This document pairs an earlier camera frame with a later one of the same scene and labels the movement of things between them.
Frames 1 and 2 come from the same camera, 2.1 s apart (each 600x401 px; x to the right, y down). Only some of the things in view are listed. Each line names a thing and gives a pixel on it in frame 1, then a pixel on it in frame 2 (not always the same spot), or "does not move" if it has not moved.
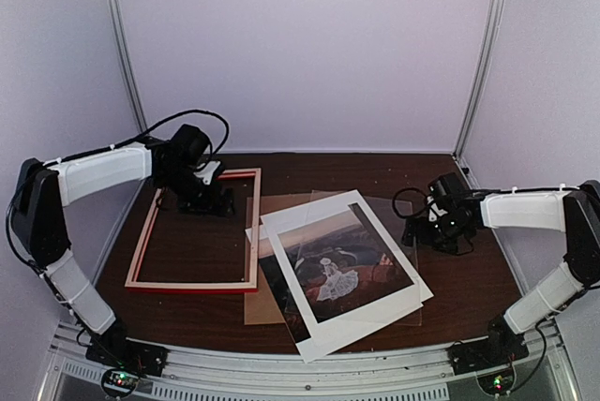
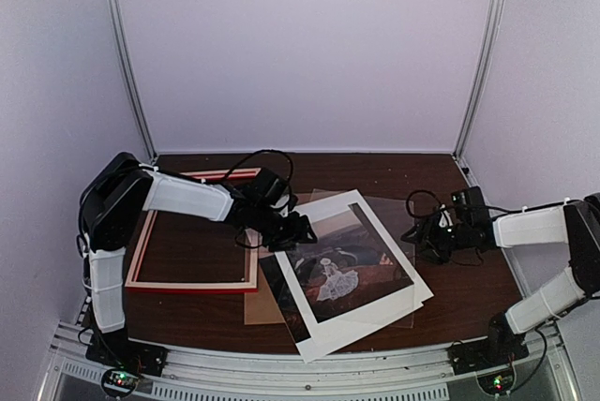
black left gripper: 208,205 to 297,233
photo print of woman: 338,263 does not move
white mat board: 317,339 does not move
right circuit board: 498,383 does not move
